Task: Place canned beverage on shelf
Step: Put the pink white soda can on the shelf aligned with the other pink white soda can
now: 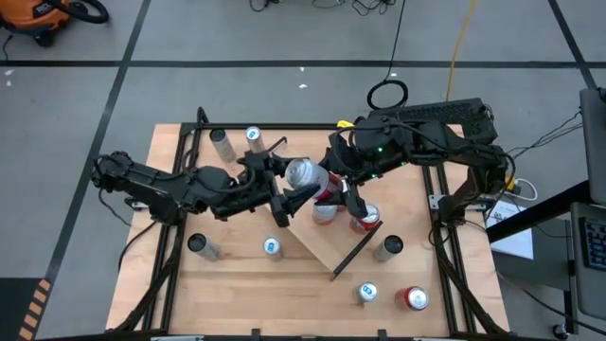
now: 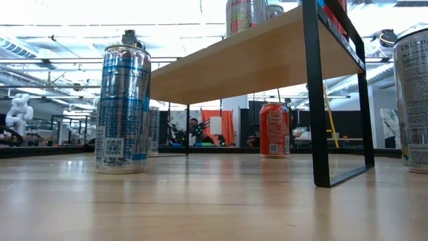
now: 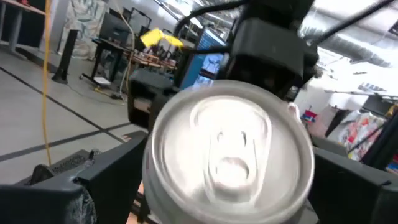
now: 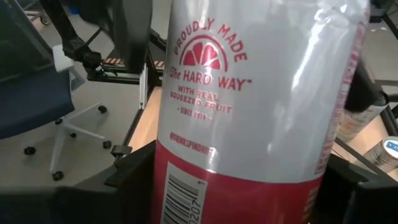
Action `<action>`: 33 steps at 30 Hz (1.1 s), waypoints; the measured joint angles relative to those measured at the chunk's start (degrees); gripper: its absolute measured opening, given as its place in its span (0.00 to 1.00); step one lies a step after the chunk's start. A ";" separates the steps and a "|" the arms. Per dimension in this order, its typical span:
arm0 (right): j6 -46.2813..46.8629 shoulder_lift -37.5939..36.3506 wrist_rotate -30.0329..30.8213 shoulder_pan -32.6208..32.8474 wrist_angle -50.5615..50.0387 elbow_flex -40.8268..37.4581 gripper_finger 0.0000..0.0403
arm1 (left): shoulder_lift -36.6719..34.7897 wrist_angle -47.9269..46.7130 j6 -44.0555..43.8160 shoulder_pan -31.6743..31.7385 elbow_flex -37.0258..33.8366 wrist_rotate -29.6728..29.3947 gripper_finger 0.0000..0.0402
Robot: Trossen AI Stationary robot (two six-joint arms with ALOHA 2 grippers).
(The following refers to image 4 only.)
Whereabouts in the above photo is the silver blue slim can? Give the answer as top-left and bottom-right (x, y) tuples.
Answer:
(353, 136), (398, 175)

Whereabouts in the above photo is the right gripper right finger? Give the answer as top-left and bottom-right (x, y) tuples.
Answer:
(310, 154), (398, 224)

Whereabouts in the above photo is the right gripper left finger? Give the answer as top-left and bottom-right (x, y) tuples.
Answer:
(0, 139), (158, 224)

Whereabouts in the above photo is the silver aluminium extrusion post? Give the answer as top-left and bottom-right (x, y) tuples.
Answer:
(138, 63), (149, 110)

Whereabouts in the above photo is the black table edge clip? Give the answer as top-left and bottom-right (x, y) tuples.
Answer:
(110, 144), (133, 158)

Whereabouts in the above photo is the silver red Spindrift can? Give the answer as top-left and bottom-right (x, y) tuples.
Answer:
(150, 0), (371, 224)

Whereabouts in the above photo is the black mat with orange stripes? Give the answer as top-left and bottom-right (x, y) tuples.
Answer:
(103, 57), (165, 68)

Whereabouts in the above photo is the blue office chair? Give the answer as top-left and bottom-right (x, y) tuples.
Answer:
(0, 0), (113, 182)

